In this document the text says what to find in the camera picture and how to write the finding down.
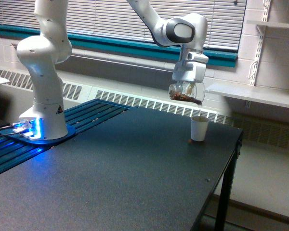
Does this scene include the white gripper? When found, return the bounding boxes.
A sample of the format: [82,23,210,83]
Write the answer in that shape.
[172,48,209,96]

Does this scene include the clear plastic cup with contents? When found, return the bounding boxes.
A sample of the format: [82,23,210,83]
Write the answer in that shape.
[169,81,205,105]

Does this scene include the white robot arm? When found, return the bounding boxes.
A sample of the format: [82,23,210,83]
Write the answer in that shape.
[14,0,209,141]

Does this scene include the teal window sill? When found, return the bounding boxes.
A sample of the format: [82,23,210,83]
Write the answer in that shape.
[0,25,237,67]

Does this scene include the white paper cup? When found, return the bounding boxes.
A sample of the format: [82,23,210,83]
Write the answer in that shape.
[191,116,209,141]

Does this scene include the white window blinds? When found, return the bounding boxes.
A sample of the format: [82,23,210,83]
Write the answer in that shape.
[0,0,247,51]

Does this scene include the white radiator heater cover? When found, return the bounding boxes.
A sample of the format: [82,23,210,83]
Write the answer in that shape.
[0,67,289,151]

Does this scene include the black table leg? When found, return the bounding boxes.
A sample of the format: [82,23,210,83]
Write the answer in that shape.
[214,154,237,231]

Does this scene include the blue slotted mounting plate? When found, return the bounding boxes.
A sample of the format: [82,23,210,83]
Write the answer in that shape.
[0,100,131,174]

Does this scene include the white lower wall shelf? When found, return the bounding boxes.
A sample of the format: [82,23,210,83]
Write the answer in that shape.
[206,82,289,108]

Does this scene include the white wall shelf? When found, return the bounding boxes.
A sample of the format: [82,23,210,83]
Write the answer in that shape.
[246,20,289,29]
[206,82,289,108]

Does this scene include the white upper wall shelf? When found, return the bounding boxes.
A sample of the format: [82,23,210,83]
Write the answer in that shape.
[246,20,289,29]

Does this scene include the white shelf bracket rail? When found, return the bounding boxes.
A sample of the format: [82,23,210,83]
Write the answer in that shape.
[248,0,271,86]

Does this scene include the black cables at base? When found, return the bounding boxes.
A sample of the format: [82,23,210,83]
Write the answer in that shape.
[0,122,17,138]

